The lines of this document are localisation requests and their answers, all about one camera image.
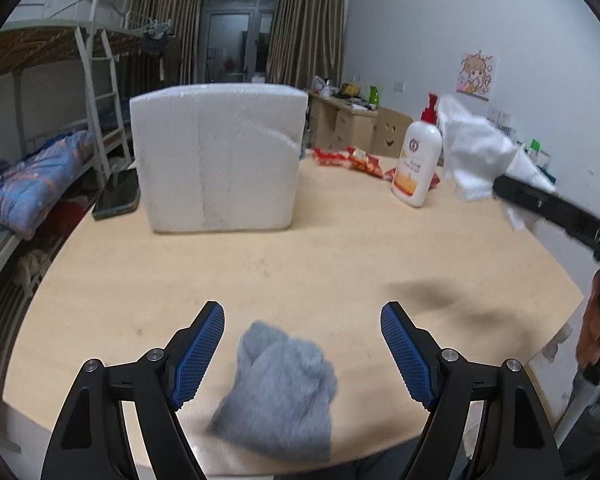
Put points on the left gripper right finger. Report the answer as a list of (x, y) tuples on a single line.
[(515, 440)]

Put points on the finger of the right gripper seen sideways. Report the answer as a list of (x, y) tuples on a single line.
[(543, 204)]

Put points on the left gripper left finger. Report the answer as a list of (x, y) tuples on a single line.
[(90, 441)]

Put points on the white cloth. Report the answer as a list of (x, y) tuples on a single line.
[(475, 153)]

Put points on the grey cloth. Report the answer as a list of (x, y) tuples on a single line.
[(279, 403)]

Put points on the person's right hand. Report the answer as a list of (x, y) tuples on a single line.
[(588, 346)]

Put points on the toiletries on side desk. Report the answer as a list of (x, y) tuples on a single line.
[(539, 157)]

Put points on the red wet wipes pack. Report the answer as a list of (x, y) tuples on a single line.
[(435, 180)]

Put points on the white lotion pump bottle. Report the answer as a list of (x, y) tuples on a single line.
[(419, 155)]

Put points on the wooden smiley chair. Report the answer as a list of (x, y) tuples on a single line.
[(389, 132)]

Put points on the red snack packets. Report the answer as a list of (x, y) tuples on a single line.
[(353, 158)]

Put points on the wooden desk with drawers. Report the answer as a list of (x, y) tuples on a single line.
[(335, 124)]

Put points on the black smartphone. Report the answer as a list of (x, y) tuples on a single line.
[(120, 195)]

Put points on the blue patterned quilt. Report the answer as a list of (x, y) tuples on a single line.
[(30, 188)]

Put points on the brown curtains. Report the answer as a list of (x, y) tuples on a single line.
[(305, 39)]

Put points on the white styrofoam box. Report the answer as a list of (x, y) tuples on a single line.
[(219, 157)]

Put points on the glass balcony door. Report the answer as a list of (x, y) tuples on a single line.
[(234, 40)]

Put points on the metal bunk bed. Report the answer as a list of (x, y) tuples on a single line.
[(65, 72)]

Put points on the cartoon girl wall poster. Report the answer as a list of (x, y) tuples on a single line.
[(476, 76)]

